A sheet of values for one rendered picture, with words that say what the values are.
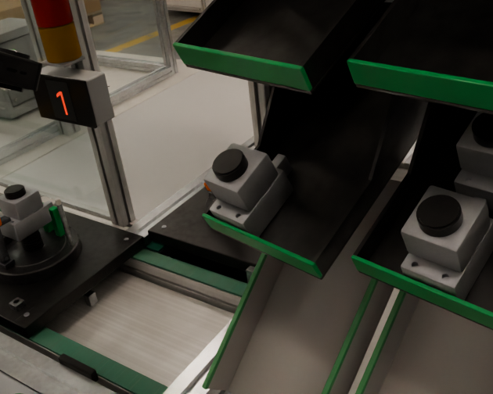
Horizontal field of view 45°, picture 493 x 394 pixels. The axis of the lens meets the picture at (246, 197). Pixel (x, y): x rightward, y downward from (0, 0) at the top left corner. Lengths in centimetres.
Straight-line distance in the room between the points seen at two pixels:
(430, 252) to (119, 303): 61
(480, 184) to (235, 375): 34
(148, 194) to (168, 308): 47
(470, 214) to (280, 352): 29
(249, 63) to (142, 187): 96
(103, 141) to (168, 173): 46
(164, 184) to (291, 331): 77
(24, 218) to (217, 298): 31
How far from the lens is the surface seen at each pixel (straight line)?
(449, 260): 44
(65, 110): 93
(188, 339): 86
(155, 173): 142
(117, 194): 101
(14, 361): 85
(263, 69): 43
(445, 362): 60
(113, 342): 89
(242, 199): 51
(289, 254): 49
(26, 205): 95
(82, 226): 106
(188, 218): 101
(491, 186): 49
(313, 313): 64
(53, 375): 81
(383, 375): 61
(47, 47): 91
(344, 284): 63
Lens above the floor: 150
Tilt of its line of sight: 30 degrees down
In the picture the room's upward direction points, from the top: 7 degrees counter-clockwise
